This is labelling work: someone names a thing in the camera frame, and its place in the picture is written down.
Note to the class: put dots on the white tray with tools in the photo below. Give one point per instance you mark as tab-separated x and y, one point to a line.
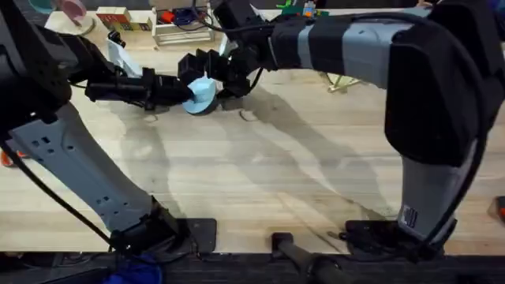
181	33

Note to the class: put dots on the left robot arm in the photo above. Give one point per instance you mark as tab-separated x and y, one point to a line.
79	169

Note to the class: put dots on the orange and black tool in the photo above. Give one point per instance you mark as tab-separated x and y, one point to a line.
499	209

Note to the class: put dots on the black rail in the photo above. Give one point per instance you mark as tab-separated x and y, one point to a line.
244	272

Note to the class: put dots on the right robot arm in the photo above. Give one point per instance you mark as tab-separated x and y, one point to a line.
434	98

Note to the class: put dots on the green board with toy blocks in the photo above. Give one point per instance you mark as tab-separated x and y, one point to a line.
300	8

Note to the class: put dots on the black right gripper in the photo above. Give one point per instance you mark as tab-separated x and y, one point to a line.
252	57

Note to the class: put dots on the left wrist upright plate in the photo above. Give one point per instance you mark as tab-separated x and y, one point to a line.
123	61

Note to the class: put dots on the pale round cup stand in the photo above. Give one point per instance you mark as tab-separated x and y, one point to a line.
63	24

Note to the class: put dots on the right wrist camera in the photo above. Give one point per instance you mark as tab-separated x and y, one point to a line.
233	13

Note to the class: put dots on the blue cloth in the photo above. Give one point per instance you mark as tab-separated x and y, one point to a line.
134	272

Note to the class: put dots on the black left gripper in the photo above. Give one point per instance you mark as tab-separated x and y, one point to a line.
118	90

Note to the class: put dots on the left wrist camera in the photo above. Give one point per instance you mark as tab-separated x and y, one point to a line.
116	38

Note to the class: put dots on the pink cup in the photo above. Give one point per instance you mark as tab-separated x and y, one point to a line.
73	8

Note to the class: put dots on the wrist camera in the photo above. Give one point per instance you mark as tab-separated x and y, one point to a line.
116	38
233	13

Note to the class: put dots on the teal cup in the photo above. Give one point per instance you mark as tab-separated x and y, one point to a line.
40	4

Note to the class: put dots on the light blue plate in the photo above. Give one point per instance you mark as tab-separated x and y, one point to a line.
201	96

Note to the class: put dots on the red and yellow box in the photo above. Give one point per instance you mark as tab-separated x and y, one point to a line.
114	16

